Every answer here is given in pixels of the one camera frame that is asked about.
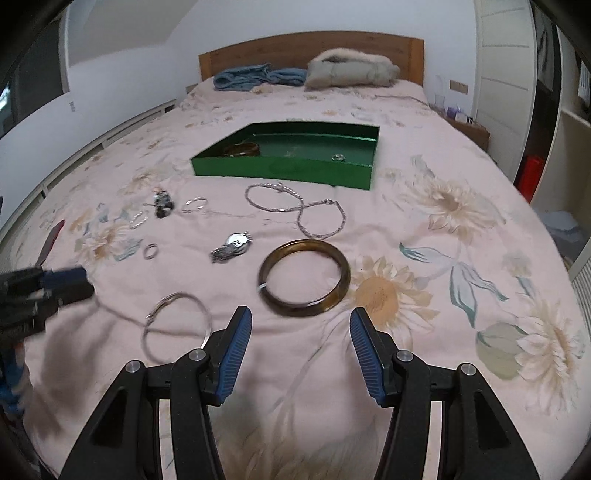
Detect beige fur-trimmed jacket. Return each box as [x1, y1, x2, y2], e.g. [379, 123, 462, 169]
[305, 48, 402, 89]

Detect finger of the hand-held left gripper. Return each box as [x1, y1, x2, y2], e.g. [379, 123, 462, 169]
[44, 281, 96, 309]
[39, 265, 90, 289]

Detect thin silver bangle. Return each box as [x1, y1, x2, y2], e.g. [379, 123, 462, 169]
[142, 292, 213, 363]

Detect dark earrings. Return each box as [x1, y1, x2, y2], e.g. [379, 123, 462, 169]
[152, 187, 175, 219]

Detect green tray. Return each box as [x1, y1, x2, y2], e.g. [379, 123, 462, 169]
[191, 122, 380, 190]

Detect window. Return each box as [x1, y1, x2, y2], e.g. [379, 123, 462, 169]
[0, 14, 70, 139]

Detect wooden headboard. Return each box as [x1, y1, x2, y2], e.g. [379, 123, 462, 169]
[198, 31, 424, 86]

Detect white wardrobe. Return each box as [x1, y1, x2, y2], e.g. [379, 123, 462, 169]
[471, 0, 591, 282]

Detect blue clothing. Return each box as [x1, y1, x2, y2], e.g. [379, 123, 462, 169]
[213, 64, 308, 92]

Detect red phone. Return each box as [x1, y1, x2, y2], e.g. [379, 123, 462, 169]
[38, 220, 66, 266]

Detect silver wristwatch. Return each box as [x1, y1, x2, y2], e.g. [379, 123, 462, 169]
[210, 231, 254, 265]

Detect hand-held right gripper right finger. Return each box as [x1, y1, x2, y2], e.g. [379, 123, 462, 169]
[349, 307, 539, 480]

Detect wooden nightstand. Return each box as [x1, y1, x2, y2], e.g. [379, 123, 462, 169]
[445, 117, 491, 151]

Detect folded blue clothes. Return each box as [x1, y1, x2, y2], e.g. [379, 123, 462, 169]
[540, 210, 585, 259]

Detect red box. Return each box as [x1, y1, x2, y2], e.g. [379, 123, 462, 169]
[516, 155, 544, 202]

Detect silver chain bracelet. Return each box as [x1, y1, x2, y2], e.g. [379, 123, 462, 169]
[245, 182, 305, 214]
[296, 199, 346, 241]

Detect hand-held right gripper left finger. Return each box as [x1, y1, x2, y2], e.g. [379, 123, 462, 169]
[60, 305, 254, 480]

